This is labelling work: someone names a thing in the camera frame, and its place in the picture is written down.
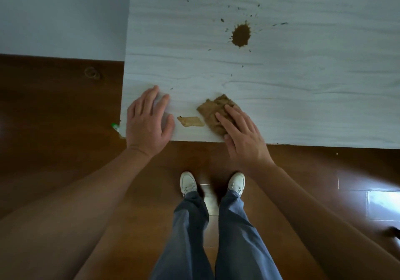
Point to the person's left forearm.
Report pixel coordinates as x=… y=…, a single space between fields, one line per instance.
x=78 y=214

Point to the person's white shoe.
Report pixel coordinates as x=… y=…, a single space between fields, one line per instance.
x=236 y=182
x=188 y=182

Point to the person's right middle finger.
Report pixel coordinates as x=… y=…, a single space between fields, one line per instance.
x=235 y=115

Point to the blue-grey trousers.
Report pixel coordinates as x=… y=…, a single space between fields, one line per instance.
x=187 y=242

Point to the small green object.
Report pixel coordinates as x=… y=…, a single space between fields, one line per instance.
x=115 y=127

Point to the person's right hand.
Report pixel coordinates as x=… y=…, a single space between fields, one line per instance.
x=247 y=143

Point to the person's left white shoe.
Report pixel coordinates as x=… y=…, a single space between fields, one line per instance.
x=188 y=182

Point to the person's left little finger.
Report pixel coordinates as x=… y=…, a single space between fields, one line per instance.
x=131 y=110

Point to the brown soaked tissue wad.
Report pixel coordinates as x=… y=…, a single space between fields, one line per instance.
x=211 y=112

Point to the person's left middle finger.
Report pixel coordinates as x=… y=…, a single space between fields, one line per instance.
x=150 y=99

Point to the small brown stained tissue piece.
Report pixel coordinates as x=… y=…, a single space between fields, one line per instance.
x=190 y=121

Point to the person's right white shoe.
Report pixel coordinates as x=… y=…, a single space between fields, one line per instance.
x=236 y=182

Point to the person's left thumb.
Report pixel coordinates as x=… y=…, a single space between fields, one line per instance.
x=168 y=126

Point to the person's right forearm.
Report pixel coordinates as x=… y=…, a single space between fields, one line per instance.
x=318 y=220

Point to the brown liquid spill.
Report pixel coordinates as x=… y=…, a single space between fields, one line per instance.
x=241 y=35

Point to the person's right thumb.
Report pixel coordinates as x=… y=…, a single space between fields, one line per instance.
x=229 y=145

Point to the person's left hand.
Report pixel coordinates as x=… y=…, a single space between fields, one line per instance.
x=145 y=129

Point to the person's right little finger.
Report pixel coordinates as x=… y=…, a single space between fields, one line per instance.
x=254 y=130

